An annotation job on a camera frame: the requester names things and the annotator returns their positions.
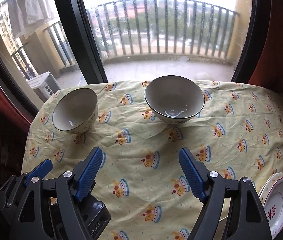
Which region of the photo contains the red trimmed small plate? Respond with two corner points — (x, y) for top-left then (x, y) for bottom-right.
(263, 178), (283, 239)

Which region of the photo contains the small floral bowl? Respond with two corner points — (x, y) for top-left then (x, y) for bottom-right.
(52, 87), (98, 134)

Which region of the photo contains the large floral ceramic bowl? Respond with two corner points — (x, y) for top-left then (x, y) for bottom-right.
(144, 75), (205, 124)

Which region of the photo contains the beaded rim floral plate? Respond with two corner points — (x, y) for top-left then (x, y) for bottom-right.
(258, 172), (283, 205)

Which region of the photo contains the yellow crown print tablecloth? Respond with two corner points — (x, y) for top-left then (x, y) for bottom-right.
(22, 81), (283, 239)

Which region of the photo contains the outdoor air conditioner unit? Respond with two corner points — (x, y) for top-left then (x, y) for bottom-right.
(27, 72), (60, 102)

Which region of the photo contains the red curtain right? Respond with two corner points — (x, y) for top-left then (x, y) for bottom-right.
(249, 0), (283, 93)

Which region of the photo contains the balcony metal railing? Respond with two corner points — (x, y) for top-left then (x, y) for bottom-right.
(3, 0), (239, 81)

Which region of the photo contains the white hanging cloth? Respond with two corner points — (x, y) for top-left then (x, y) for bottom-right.
(7, 0), (58, 38)

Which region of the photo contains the black window frame post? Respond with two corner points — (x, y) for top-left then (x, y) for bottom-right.
(55, 0), (108, 84)

